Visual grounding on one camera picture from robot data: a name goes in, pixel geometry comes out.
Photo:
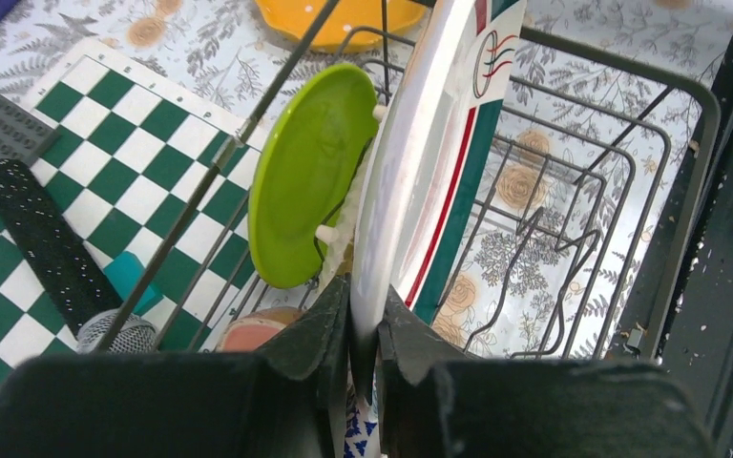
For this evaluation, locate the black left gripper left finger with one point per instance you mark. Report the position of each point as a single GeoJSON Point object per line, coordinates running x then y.
{"type": "Point", "coordinates": [285, 399]}

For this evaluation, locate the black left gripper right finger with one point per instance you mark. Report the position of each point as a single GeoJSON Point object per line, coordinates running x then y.
{"type": "Point", "coordinates": [437, 401]}

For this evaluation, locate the woven bamboo plate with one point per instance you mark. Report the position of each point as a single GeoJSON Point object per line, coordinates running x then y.
{"type": "Point", "coordinates": [339, 237]}

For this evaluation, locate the white plate green red rim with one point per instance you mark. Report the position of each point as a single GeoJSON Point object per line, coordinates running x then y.
{"type": "Point", "coordinates": [426, 164]}

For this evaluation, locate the yellow dotted plate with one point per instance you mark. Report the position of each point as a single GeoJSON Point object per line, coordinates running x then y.
{"type": "Point", "coordinates": [292, 18]}

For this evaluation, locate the blue white patterned bowl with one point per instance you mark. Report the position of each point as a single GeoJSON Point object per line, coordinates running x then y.
{"type": "Point", "coordinates": [362, 434]}

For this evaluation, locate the small pink mug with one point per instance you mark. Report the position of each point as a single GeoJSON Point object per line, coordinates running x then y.
{"type": "Point", "coordinates": [250, 332]}

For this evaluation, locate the teal block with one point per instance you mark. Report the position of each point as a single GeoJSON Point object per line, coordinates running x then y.
{"type": "Point", "coordinates": [124, 272]}

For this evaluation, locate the black microphone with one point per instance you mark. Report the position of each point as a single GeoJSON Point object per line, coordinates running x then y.
{"type": "Point", "coordinates": [80, 291]}

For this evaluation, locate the green white chessboard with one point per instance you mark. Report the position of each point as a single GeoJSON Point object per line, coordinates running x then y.
{"type": "Point", "coordinates": [131, 148]}

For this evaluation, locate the lime green plate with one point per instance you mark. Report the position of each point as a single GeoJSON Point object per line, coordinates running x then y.
{"type": "Point", "coordinates": [304, 171]}

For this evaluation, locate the black wire dish rack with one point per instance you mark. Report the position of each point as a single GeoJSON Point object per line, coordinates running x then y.
{"type": "Point", "coordinates": [561, 168]}

